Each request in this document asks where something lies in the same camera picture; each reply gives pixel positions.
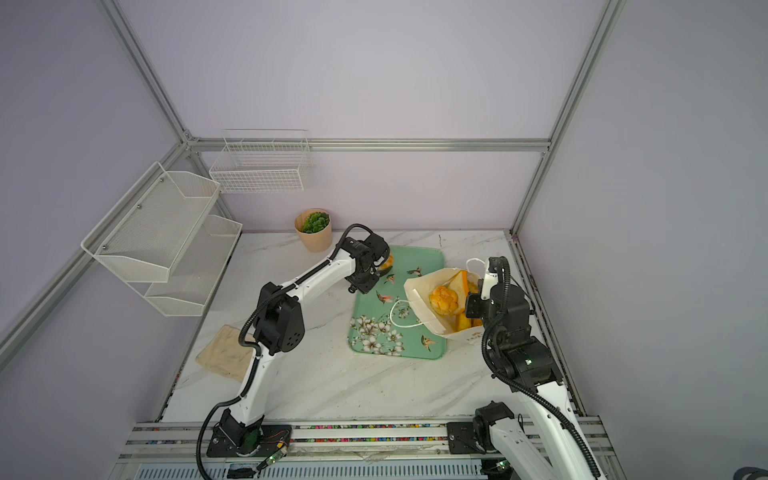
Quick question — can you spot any orange fake donut bread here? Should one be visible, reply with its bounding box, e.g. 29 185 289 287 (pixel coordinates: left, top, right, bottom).
378 254 394 273

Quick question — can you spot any white paper bag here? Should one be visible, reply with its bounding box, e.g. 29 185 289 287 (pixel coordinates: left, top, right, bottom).
388 268 484 343

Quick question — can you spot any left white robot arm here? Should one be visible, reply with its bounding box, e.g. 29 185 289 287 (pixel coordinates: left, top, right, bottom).
195 223 391 479

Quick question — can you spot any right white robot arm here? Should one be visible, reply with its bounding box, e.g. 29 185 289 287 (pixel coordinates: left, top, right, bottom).
466 256 605 479

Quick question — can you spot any fake toast slice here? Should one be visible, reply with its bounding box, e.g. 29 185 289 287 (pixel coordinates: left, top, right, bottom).
448 270 482 332

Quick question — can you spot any potted green plant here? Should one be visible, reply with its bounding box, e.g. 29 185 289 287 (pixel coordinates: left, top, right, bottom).
294 209 332 253

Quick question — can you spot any green floral tray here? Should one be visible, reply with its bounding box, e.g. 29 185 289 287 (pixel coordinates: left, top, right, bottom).
347 246 447 360

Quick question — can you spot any white two-tier mesh shelf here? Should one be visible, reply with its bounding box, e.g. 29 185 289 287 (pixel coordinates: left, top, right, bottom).
81 162 242 317

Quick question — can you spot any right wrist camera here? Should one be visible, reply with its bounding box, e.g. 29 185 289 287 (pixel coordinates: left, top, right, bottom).
478 270 499 300

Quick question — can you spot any white wire basket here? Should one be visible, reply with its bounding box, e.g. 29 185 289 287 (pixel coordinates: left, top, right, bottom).
209 129 314 194

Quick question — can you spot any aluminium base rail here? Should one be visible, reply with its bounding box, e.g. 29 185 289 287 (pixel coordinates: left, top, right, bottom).
116 416 616 464

